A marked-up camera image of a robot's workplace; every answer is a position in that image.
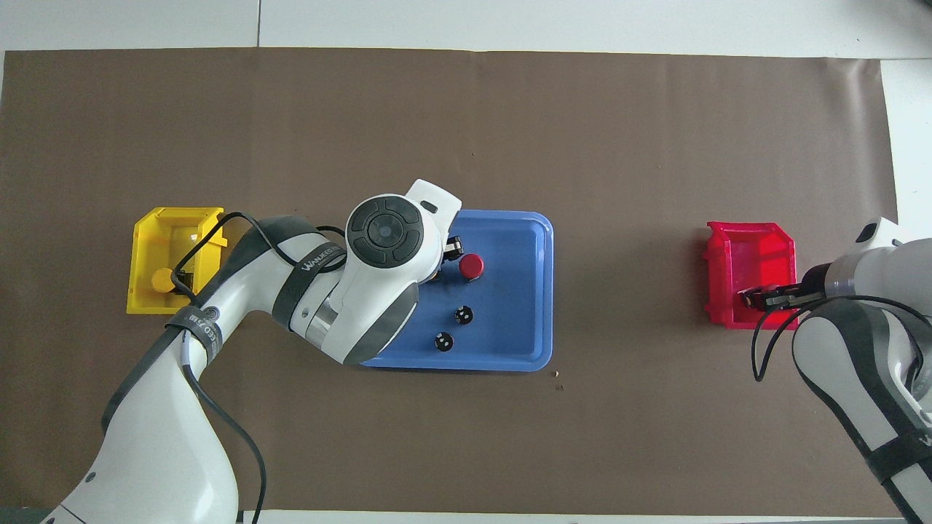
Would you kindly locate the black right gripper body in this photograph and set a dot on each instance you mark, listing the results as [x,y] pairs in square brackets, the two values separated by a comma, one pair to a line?
[808,287]

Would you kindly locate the blue plastic tray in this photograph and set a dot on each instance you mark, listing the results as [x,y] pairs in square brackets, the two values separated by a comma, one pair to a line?
[510,313]

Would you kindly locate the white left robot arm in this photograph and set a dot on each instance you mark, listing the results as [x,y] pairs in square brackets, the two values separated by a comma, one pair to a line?
[160,437]

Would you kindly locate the red plastic bin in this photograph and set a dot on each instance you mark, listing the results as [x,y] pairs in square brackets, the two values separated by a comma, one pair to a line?
[743,255]

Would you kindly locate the yellow plastic bin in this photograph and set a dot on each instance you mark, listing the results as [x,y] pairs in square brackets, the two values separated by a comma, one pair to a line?
[149,240]

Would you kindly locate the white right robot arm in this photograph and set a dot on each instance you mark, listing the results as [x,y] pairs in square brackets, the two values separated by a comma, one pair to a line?
[859,378]

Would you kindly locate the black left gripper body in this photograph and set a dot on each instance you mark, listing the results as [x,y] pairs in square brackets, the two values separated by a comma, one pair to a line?
[454,249]

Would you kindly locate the brown table mat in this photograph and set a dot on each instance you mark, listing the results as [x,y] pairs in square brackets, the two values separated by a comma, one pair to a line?
[582,109]

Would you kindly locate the black cylindrical capacitor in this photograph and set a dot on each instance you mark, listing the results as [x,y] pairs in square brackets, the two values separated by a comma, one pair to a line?
[463,315]
[443,340]

